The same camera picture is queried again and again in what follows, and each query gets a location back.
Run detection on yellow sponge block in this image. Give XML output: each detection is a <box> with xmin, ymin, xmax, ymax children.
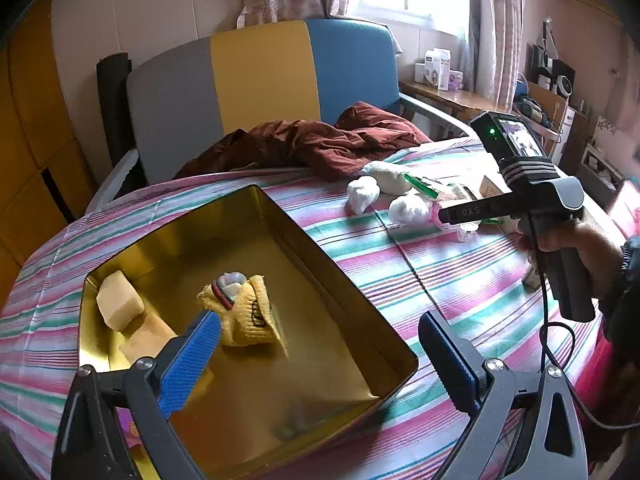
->
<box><xmin>119</xmin><ymin>317</ymin><xmax>178</xmax><ymax>366</ymax></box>
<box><xmin>96</xmin><ymin>270</ymin><xmax>146</xmax><ymax>332</ymax></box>

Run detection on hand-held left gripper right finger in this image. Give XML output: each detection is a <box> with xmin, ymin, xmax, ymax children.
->
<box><xmin>418</xmin><ymin>311</ymin><xmax>591</xmax><ymax>480</ymax></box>

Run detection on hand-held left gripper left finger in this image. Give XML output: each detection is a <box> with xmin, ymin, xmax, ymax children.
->
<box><xmin>50</xmin><ymin>309</ymin><xmax>223</xmax><ymax>480</ymax></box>

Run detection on person's right hand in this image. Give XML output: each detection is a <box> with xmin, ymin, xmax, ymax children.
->
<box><xmin>515</xmin><ymin>217</ymin><xmax>623</xmax><ymax>306</ymax></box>

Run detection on large white box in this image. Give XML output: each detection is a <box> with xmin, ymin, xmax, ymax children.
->
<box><xmin>424</xmin><ymin>48</ymin><xmax>453</xmax><ymax>92</ymax></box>

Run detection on yellow sock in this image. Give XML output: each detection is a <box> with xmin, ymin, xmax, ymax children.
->
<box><xmin>200</xmin><ymin>270</ymin><xmax>288</xmax><ymax>348</ymax></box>

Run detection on wooden wardrobe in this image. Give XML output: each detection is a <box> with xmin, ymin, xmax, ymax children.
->
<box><xmin>0</xmin><ymin>0</ymin><xmax>108</xmax><ymax>291</ymax></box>

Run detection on beige rolled sock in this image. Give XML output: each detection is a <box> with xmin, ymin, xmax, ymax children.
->
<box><xmin>361</xmin><ymin>161</ymin><xmax>413</xmax><ymax>195</ymax></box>

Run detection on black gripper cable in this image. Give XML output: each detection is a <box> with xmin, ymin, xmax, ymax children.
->
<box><xmin>530</xmin><ymin>255</ymin><xmax>640</xmax><ymax>431</ymax></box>

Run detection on maroon jacket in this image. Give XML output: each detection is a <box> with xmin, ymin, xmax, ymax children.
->
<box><xmin>175</xmin><ymin>101</ymin><xmax>435</xmax><ymax>183</ymax></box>

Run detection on grey bed rail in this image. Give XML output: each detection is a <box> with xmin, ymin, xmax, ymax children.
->
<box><xmin>82</xmin><ymin>147</ymin><xmax>143</xmax><ymax>213</ymax></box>
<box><xmin>400</xmin><ymin>94</ymin><xmax>478</xmax><ymax>138</ymax></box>

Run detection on brown cardboard box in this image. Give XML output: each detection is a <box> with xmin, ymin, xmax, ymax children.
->
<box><xmin>515</xmin><ymin>82</ymin><xmax>571</xmax><ymax>126</ymax></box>

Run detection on white sheer curtain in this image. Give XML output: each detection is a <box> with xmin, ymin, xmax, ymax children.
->
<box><xmin>467</xmin><ymin>0</ymin><xmax>526</xmax><ymax>111</ymax></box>

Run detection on cream cardboard box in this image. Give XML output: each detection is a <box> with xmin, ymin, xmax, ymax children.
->
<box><xmin>479</xmin><ymin>174</ymin><xmax>523</xmax><ymax>233</ymax></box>

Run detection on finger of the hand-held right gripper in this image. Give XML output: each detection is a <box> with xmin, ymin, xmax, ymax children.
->
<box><xmin>438</xmin><ymin>194</ymin><xmax>521</xmax><ymax>226</ymax></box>

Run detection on gold metal tin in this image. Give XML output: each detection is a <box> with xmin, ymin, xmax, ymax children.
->
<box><xmin>79</xmin><ymin>185</ymin><xmax>420</xmax><ymax>480</ymax></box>

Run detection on pink hair roller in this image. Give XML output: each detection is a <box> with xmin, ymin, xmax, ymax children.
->
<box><xmin>425</xmin><ymin>204</ymin><xmax>451</xmax><ymax>228</ymax></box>

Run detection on wooden desk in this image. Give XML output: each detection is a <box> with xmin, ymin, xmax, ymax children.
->
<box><xmin>400</xmin><ymin>80</ymin><xmax>561</xmax><ymax>141</ymax></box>

